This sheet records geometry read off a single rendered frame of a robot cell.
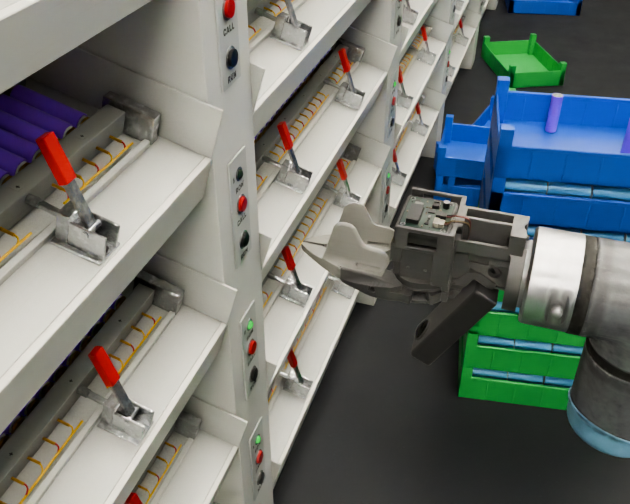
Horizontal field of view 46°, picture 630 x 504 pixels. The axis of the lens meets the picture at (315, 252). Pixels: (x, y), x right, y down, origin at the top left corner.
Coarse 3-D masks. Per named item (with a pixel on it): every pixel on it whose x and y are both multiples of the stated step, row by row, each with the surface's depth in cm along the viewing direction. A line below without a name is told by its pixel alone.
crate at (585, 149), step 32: (512, 96) 125; (544, 96) 124; (576, 96) 123; (512, 128) 108; (544, 128) 125; (576, 128) 125; (608, 128) 125; (512, 160) 111; (544, 160) 110; (576, 160) 109; (608, 160) 108
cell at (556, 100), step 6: (552, 96) 120; (558, 96) 120; (552, 102) 120; (558, 102) 120; (552, 108) 121; (558, 108) 121; (552, 114) 121; (558, 114) 121; (552, 120) 122; (546, 126) 123; (552, 126) 123; (552, 132) 123
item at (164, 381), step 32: (160, 256) 74; (128, 288) 77; (160, 288) 74; (192, 288) 75; (224, 288) 74; (160, 320) 75; (192, 320) 76; (224, 320) 77; (128, 352) 71; (160, 352) 72; (192, 352) 73; (96, 384) 67; (128, 384) 68; (160, 384) 69; (192, 384) 72; (64, 416) 64; (160, 416) 67; (64, 448) 62; (96, 448) 63; (128, 448) 63; (32, 480) 59; (64, 480) 60; (96, 480) 60; (128, 480) 62
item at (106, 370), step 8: (96, 352) 60; (104, 352) 61; (96, 360) 60; (104, 360) 61; (96, 368) 61; (104, 368) 61; (112, 368) 62; (104, 376) 61; (112, 376) 61; (112, 384) 61; (120, 384) 62; (120, 392) 62; (120, 400) 62; (128, 400) 63; (120, 408) 64; (128, 408) 63; (128, 416) 63
